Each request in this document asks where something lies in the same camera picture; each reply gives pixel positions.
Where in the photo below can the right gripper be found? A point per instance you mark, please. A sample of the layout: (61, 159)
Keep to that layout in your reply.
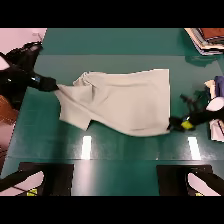
(178, 123)

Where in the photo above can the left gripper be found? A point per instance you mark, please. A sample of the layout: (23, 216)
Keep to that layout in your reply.
(47, 84)

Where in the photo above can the beige T-shirt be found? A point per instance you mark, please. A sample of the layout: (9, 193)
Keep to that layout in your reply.
(126, 101)

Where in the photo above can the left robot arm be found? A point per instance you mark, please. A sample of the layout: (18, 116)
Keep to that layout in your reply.
(15, 78)

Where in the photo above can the white garment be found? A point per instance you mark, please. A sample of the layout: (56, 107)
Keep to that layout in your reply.
(216, 128)

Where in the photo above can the blue garment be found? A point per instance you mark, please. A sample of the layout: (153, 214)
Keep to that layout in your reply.
(219, 87)

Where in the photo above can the heap of clothes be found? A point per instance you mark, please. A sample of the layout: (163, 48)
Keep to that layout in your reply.
(208, 40)

